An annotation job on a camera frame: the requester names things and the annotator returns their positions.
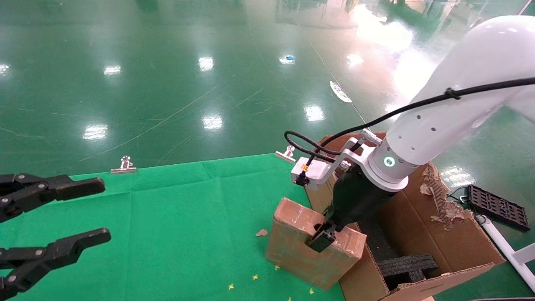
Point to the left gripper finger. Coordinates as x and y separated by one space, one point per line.
71 186
62 251

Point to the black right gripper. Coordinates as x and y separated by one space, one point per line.
355 196

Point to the small cardboard box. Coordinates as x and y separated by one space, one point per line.
292 246

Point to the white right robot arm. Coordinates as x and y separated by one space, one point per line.
480 54

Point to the small tan cardboard scrap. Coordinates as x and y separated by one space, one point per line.
262 232

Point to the large open cardboard carton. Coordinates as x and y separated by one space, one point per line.
459 242

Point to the silver binder clip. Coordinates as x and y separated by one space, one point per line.
123 169
286 156

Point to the black foam block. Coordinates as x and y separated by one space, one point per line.
407 267

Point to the large green table cloth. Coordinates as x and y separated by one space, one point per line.
167 230

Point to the white floor tape scrap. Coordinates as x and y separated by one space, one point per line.
340 92

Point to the black perforated plastic tray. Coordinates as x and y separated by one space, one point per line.
497 207

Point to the blue white floor scrap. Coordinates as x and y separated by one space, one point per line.
287 59

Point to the white bar with pole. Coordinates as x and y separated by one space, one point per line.
526 7

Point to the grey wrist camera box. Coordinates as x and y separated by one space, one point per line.
313 169

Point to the grey metal camera bracket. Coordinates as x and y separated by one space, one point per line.
349 154

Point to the white pipe frame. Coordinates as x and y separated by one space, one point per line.
501 246

